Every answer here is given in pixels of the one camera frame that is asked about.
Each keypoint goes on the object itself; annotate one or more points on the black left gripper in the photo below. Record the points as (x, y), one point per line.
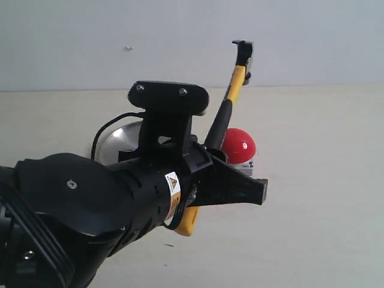
(163, 181)

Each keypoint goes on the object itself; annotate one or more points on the yellow black claw hammer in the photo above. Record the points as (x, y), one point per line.
(240, 77)

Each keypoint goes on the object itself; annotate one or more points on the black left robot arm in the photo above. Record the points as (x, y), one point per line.
(63, 215)

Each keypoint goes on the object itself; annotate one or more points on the red dome button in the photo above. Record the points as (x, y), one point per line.
(240, 150)

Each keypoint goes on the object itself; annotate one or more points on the round steel plate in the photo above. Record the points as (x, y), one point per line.
(123, 139)

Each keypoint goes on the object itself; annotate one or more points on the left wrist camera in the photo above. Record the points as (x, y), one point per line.
(169, 108)

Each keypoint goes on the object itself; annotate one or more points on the white wall hook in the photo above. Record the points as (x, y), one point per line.
(128, 48)

